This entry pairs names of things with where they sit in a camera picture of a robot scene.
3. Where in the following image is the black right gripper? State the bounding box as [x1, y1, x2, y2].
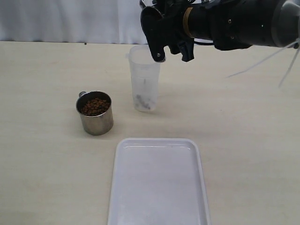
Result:
[140, 0, 194, 63]

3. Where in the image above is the steel mug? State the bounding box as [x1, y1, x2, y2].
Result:
[75, 91, 114, 135]

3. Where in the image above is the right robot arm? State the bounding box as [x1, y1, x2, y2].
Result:
[140, 0, 300, 62]

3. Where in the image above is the clear plastic tall container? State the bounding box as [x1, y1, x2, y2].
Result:
[127, 45, 160, 112]

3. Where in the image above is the white curtain backdrop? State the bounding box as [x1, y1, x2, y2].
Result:
[0, 0, 300, 47]

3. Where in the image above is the white zip tie right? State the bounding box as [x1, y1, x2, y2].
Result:
[226, 37, 300, 89]

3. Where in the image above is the white plastic tray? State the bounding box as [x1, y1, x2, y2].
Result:
[107, 138, 211, 225]

